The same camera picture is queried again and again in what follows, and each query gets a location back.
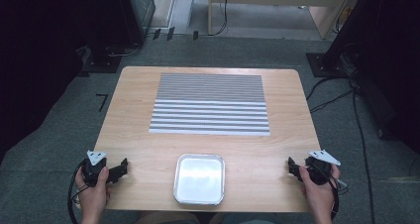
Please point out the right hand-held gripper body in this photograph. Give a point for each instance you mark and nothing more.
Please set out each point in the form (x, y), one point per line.
(319, 172)

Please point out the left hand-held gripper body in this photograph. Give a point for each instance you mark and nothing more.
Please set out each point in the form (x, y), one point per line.
(91, 169)

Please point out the grey striped placemat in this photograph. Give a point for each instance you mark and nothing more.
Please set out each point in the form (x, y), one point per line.
(211, 105)

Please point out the short black tape strip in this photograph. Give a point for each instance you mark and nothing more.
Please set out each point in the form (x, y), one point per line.
(170, 33)
(156, 34)
(195, 35)

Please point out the black curtain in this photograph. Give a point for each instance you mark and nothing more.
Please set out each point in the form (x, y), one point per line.
(36, 52)
(389, 52)

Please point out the person's left hand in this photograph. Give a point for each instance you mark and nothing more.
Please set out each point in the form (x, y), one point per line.
(92, 197)

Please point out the black stand base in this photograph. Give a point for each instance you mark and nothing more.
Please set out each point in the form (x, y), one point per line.
(102, 62)
(325, 65)

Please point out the dark cabinet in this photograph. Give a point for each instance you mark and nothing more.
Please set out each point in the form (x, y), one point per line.
(142, 6)

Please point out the silver foil tray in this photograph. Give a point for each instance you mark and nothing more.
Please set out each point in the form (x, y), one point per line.
(199, 179)

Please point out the person's right hand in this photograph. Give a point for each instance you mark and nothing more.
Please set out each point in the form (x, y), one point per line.
(318, 197)

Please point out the person's legs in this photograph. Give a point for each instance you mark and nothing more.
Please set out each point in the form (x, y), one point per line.
(171, 218)

